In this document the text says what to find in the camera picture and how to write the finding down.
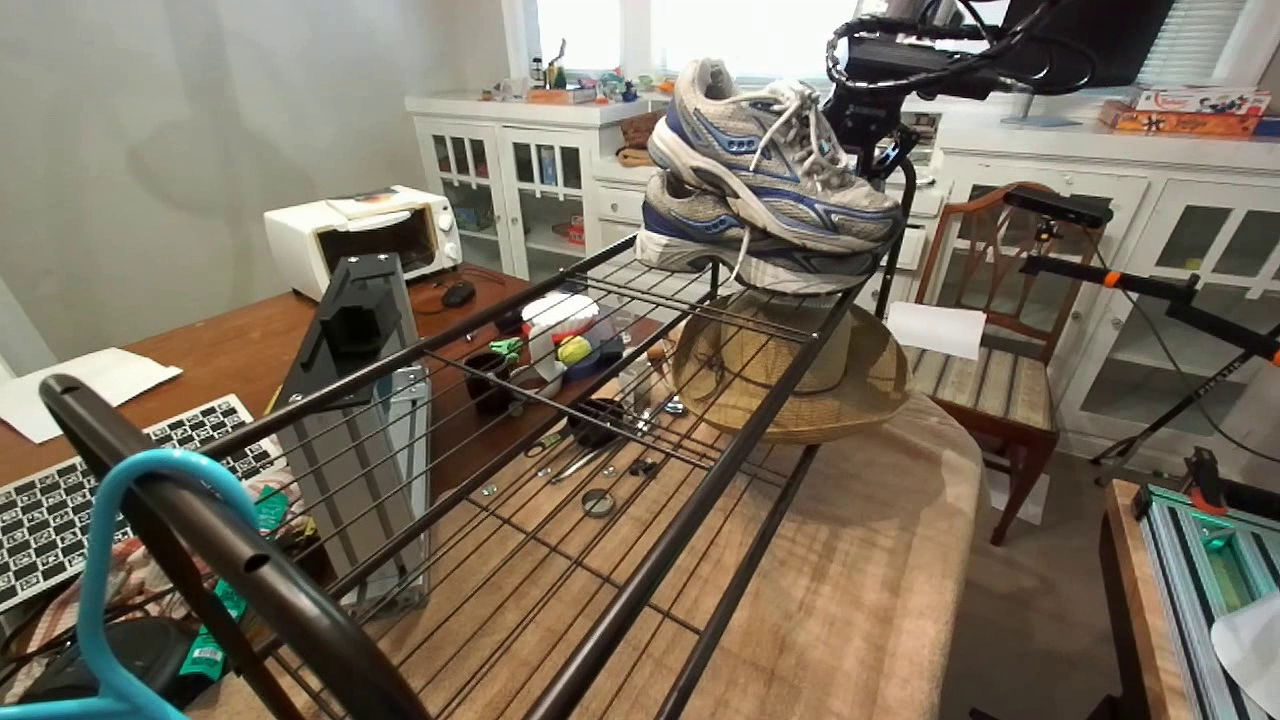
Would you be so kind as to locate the orange game box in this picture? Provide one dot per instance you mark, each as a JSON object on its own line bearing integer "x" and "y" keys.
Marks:
{"x": 1186, "y": 113}

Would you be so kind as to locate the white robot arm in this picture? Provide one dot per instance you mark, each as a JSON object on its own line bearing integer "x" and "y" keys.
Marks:
{"x": 1030, "y": 47}

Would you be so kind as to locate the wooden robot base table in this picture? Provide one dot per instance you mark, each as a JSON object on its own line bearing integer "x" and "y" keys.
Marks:
{"x": 1170, "y": 574}

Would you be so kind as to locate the white blue trainer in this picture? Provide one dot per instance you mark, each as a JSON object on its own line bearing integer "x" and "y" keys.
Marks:
{"x": 684, "y": 229}
{"x": 773, "y": 162}

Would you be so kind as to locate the yellow green ball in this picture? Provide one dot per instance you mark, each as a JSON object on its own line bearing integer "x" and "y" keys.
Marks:
{"x": 575, "y": 349}

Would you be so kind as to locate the black metal shoe rack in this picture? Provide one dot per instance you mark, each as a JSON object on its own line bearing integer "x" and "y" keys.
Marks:
{"x": 231, "y": 530}

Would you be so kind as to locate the white paper sheet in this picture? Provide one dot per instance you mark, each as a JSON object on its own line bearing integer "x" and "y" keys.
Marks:
{"x": 110, "y": 374}

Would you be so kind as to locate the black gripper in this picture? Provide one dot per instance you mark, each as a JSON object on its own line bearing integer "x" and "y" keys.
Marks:
{"x": 878, "y": 63}

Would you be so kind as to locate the tan straw hat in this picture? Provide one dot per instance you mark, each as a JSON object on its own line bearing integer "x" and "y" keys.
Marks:
{"x": 855, "y": 383}

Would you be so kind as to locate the white toaster oven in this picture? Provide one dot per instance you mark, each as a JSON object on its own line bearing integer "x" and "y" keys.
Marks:
{"x": 407, "y": 223}

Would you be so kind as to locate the black computer keyboard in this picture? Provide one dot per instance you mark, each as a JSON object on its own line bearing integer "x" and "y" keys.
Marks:
{"x": 45, "y": 512}

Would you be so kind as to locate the wooden chair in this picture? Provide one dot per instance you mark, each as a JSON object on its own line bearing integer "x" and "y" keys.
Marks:
{"x": 977, "y": 258}

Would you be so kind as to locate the black camera on stand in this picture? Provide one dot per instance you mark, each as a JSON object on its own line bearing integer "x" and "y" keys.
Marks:
{"x": 1178, "y": 297}

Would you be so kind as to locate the white cabinet with glass doors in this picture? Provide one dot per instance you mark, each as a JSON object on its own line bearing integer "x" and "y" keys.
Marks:
{"x": 533, "y": 185}

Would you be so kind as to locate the grey black stand device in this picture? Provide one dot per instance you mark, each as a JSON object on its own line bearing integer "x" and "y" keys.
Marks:
{"x": 358, "y": 458}

